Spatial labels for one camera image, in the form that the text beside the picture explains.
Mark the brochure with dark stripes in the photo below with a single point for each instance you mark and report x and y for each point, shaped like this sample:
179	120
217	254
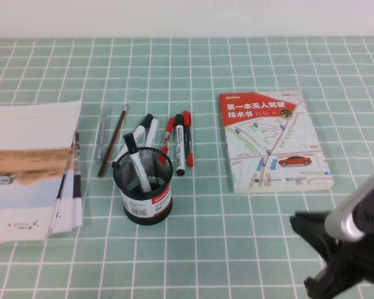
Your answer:
77	155

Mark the all-white marker pen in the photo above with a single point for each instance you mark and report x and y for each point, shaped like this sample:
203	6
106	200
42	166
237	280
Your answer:
151	134

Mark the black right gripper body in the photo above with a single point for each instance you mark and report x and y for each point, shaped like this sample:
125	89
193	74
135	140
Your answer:
361	268

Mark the red and black pen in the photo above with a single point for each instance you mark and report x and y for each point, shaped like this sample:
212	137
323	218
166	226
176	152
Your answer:
189	143

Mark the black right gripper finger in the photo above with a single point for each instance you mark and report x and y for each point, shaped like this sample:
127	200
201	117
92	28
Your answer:
313	230
319	281

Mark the red gel pen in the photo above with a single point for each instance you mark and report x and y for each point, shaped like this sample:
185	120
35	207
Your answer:
166	134

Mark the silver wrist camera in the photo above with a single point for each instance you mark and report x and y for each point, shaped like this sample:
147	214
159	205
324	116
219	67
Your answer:
346	215

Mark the black mesh pen holder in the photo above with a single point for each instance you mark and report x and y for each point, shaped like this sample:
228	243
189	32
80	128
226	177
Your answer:
143	211

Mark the stack of brochures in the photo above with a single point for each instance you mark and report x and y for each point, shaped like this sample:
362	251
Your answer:
25	155

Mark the white marker with black cap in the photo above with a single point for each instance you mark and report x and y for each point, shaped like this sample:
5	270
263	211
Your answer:
180	146
140	169
141	130

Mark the white brochure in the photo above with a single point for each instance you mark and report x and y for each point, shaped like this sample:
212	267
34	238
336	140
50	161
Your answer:
67	215

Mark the red and black pencil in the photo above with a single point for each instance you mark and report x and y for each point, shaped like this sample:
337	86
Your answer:
112	143

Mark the red map-cover book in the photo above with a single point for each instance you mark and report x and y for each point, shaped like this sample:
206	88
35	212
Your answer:
268	140

